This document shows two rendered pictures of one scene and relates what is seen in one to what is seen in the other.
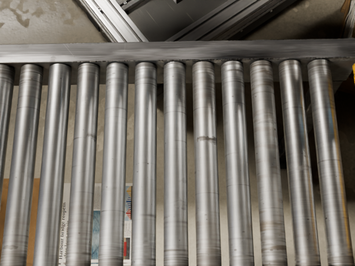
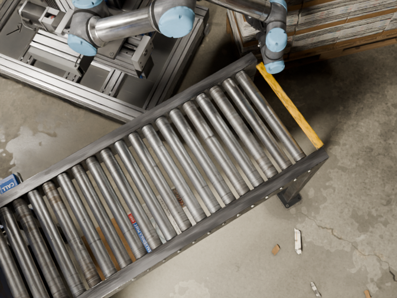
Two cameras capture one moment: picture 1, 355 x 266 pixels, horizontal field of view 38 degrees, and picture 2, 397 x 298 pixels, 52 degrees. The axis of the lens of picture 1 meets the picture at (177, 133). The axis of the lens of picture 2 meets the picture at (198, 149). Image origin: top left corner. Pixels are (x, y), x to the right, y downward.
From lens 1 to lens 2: 55 cm
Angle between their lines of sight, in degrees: 7
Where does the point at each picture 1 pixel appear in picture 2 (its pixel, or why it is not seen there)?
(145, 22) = (128, 97)
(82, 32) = (91, 122)
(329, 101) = (254, 88)
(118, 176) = (179, 177)
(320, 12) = (217, 39)
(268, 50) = (213, 80)
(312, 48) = (233, 68)
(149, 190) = (198, 175)
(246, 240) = (254, 172)
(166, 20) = (139, 90)
